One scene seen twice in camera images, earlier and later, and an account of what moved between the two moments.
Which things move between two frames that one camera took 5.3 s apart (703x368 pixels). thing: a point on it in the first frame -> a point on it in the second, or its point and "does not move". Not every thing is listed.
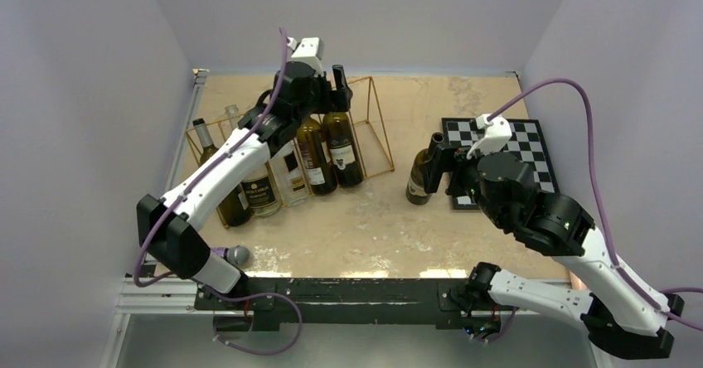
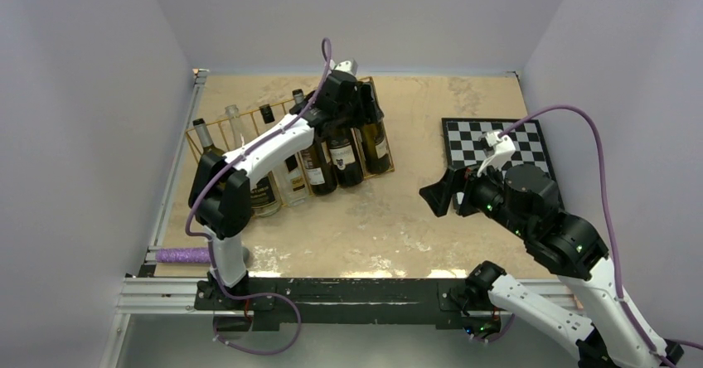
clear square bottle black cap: [292, 179] does not move
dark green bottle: [416, 190] -> [376, 147]
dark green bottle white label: [342, 140] does not move
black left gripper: [336, 100] -> [366, 112]
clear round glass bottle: [261, 187] does not move
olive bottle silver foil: [315, 156] does not move
